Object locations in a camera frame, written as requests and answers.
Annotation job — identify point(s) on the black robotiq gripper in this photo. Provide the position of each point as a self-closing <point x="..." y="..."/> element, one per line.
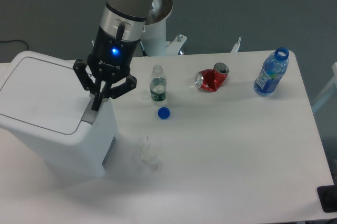
<point x="109" y="61"/>

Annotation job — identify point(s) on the white push-button trash can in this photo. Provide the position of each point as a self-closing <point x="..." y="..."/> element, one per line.
<point x="44" y="105"/>

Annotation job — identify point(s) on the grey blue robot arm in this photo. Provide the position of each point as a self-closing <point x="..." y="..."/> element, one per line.
<point x="130" y="13"/>

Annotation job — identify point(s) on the crushed red soda can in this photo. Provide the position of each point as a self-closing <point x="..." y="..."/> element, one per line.
<point x="211" y="79"/>

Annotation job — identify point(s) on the white bottle cap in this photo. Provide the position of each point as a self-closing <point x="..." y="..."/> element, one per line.
<point x="144" y="95"/>

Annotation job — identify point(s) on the clear green-label plastic bottle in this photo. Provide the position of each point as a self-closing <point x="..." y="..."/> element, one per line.
<point x="158" y="84"/>

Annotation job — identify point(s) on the blue bottle cap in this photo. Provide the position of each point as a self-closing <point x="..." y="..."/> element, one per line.
<point x="163" y="113"/>

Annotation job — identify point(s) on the blue plastic drink bottle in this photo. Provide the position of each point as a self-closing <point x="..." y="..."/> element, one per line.
<point x="273" y="69"/>

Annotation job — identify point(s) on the white furniture at right edge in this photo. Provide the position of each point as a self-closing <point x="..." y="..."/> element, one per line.
<point x="326" y="92"/>

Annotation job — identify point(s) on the black device at table edge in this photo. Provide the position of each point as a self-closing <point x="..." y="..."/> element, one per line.
<point x="327" y="197"/>

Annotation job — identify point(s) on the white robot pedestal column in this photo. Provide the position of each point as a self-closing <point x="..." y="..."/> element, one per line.
<point x="153" y="39"/>

